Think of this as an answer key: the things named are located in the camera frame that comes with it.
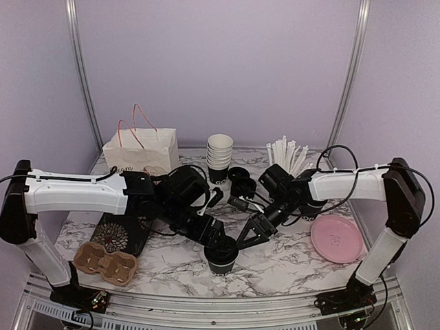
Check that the black floral tray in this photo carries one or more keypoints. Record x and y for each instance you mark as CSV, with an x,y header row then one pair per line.
x,y
119,233

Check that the pink plastic plate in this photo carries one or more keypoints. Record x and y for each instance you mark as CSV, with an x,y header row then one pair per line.
x,y
336,239

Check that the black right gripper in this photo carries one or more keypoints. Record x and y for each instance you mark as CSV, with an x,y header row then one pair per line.
x,y
264,223

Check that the loose black lid on table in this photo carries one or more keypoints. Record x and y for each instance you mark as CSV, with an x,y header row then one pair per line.
x,y
237,172

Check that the white paper takeout bag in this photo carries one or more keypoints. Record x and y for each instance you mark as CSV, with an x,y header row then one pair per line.
x,y
151,150

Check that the right aluminium frame post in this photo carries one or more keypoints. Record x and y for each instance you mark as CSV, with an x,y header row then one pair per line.
x,y
354,63

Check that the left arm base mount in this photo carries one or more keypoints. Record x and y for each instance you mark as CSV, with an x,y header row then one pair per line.
x,y
74,295

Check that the aluminium table edge rail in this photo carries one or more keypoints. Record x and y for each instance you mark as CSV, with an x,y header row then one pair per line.
x,y
143,311

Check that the black takeout coffee cup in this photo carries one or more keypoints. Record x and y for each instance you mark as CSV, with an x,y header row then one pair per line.
x,y
309,211
221,269

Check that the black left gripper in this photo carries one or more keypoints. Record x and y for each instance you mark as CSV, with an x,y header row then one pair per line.
x,y
199,235

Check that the brown cardboard cup carrier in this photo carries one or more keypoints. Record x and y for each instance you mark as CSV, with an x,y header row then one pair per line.
x,y
117,268

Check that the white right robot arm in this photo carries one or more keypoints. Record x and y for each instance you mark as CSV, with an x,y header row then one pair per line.
x,y
394,183

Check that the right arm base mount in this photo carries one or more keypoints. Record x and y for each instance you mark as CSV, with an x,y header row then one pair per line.
x,y
354,296

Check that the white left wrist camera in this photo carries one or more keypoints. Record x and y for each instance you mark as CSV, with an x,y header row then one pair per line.
x,y
216,195

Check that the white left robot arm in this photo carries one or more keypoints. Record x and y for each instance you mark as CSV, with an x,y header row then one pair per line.
x,y
174,198

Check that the stack of paper cups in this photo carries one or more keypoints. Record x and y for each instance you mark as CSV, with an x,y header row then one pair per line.
x,y
218,157

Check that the aluminium frame post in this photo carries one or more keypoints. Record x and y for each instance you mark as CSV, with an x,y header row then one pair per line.
x,y
354,63
74,32

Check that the left aluminium frame post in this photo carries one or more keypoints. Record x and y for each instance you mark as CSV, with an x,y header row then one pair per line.
x,y
74,32

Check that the stack of black lids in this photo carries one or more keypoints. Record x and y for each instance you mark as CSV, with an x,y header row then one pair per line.
x,y
243,187

